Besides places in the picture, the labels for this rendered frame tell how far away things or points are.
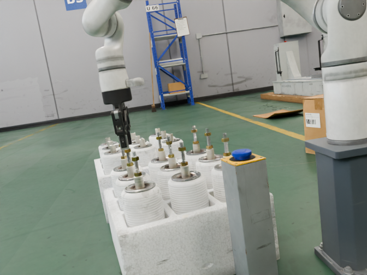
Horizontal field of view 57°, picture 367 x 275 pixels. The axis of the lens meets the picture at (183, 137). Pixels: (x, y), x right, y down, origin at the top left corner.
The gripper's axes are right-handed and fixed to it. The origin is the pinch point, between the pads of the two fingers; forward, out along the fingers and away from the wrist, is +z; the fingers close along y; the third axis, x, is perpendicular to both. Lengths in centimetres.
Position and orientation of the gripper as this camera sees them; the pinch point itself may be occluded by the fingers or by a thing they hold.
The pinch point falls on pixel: (125, 142)
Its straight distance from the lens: 91.9
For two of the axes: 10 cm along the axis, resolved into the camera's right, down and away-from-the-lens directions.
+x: 9.9, -1.6, 0.2
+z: 1.6, 9.7, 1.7
